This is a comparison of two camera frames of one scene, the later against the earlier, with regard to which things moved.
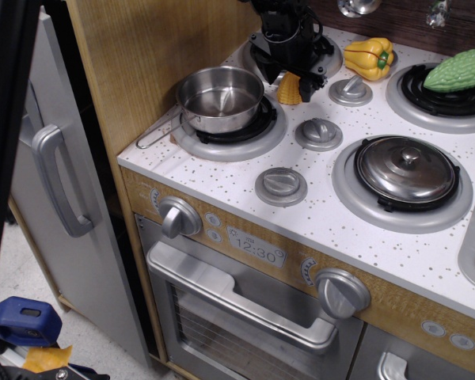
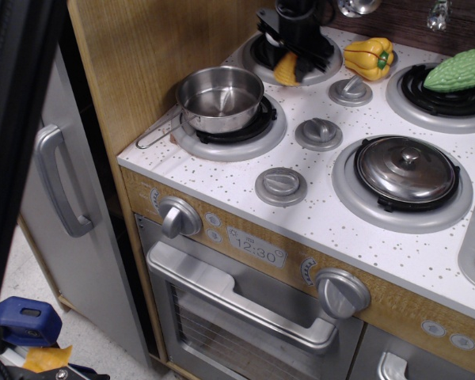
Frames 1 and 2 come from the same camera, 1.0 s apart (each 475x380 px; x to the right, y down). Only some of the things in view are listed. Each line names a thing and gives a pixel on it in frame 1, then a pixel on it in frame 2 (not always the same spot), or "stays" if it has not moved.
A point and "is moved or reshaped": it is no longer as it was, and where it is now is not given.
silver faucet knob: [357, 8] stays
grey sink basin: [474, 256] stays
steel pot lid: [405, 169] stays
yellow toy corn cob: [288, 92] is moved or reshaped
